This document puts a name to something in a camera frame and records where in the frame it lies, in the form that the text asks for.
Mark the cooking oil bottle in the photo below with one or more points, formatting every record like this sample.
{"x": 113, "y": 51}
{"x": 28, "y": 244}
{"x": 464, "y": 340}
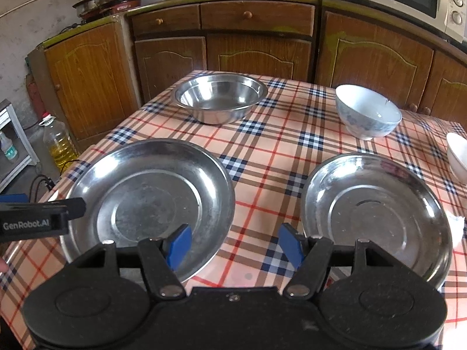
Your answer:
{"x": 60, "y": 146}

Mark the blue patterned white bowl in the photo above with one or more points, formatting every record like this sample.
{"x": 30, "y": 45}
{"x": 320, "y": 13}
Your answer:
{"x": 365, "y": 109}

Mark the red induction cooker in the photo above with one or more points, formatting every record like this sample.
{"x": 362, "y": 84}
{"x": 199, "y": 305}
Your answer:
{"x": 109, "y": 9}

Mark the deep steel bowl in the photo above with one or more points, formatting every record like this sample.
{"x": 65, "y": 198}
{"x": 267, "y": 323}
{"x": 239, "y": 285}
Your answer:
{"x": 219, "y": 98}

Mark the plain white bowl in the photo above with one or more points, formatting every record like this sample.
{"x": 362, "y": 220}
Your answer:
{"x": 459, "y": 156}

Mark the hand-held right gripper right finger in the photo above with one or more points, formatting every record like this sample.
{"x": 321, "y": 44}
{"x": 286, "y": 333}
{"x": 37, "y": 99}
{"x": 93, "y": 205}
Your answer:
{"x": 292, "y": 246}

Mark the wooden drawer cabinet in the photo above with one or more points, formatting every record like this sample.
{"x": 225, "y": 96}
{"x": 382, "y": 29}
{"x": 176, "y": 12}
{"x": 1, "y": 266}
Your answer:
{"x": 255, "y": 58}

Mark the white metal rack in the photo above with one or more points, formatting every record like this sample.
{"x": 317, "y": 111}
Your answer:
{"x": 18, "y": 135}

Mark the small steel pot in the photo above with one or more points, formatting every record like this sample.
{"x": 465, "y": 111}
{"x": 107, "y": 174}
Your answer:
{"x": 84, "y": 5}

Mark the single-door wooden cabinet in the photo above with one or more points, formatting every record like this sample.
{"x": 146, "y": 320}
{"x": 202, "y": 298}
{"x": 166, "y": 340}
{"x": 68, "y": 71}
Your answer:
{"x": 87, "y": 80}

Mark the white bottle green label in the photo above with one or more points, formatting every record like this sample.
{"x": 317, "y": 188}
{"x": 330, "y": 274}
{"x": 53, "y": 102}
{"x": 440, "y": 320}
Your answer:
{"x": 9, "y": 149}

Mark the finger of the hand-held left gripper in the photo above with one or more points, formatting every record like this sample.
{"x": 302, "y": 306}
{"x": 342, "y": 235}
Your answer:
{"x": 14, "y": 198}

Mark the plaid tablecloth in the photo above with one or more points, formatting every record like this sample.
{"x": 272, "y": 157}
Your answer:
{"x": 270, "y": 175}

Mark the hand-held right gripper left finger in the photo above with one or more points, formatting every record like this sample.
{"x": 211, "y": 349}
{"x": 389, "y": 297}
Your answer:
{"x": 178, "y": 246}

